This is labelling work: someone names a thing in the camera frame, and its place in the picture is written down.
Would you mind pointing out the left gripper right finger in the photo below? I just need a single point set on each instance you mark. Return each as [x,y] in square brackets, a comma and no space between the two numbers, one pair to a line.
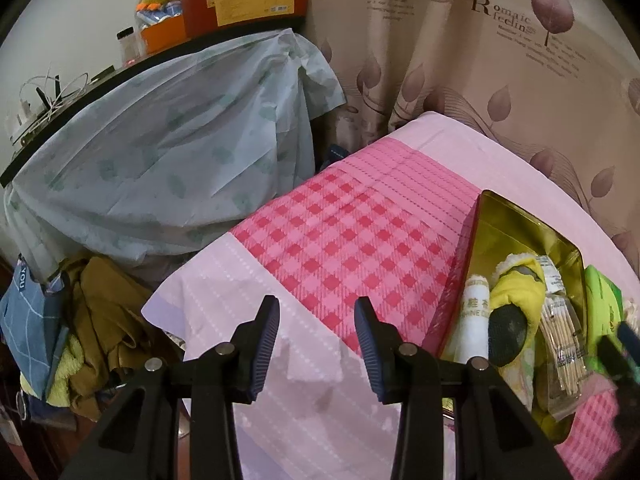
[496,437]

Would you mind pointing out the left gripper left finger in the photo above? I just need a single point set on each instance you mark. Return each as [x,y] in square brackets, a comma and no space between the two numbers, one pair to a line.
[137,435]

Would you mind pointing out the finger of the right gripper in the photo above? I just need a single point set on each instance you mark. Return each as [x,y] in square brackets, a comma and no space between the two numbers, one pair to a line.
[629,339]
[616,366]

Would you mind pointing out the cotton swabs plastic bag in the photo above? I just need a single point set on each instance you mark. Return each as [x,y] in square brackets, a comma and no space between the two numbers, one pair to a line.
[560,378]

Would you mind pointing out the green tissue box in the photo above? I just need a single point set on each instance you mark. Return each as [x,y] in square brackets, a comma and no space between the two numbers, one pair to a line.
[605,311]

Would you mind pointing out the white printed sachet packet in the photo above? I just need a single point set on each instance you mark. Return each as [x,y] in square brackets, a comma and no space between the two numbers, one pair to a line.
[552,276]

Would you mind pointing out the white tube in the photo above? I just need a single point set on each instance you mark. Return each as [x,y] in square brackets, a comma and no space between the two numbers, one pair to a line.
[469,337]

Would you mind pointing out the pile of clothes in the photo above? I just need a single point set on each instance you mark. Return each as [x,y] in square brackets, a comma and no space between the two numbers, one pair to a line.
[81,334]

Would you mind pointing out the gold tin box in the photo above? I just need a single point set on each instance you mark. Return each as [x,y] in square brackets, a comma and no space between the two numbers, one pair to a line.
[501,228]

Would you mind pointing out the pink checkered tablecloth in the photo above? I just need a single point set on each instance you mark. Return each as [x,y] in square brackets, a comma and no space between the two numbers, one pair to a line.
[386,228]

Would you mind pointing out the grey green plastic cover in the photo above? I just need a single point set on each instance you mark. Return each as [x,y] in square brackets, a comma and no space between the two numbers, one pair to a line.
[170,160]

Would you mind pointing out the beige leaf print curtain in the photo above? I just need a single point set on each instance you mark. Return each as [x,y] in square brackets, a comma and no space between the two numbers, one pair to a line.
[554,81]

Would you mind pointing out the orange container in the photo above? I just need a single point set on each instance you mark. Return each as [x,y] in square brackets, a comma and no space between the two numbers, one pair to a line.
[164,35]

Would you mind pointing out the red yellow flat box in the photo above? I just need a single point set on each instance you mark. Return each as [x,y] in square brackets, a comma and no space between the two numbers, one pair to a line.
[202,17]

